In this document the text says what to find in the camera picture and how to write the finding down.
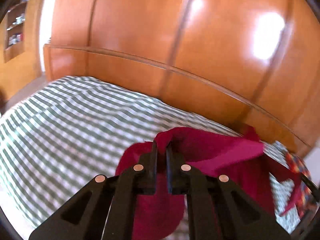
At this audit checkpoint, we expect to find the magenta red cloth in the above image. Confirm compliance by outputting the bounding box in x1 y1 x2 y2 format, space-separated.
132 127 301 239

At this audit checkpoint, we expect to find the green white checkered bedsheet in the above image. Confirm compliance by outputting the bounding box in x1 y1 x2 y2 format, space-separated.
0 75 313 240

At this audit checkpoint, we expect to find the red multicolour checkered pillow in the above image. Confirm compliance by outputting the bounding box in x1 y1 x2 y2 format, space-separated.
285 152 317 218

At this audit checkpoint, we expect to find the wooden footboard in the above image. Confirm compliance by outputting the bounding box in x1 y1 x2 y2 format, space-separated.
43 44 317 157

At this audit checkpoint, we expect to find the wooden shelf cabinet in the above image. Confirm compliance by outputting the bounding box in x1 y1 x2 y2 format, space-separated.
4 0 28 63

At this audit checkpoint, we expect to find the wooden wall panelling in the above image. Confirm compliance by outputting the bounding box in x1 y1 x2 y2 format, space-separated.
50 0 319 139

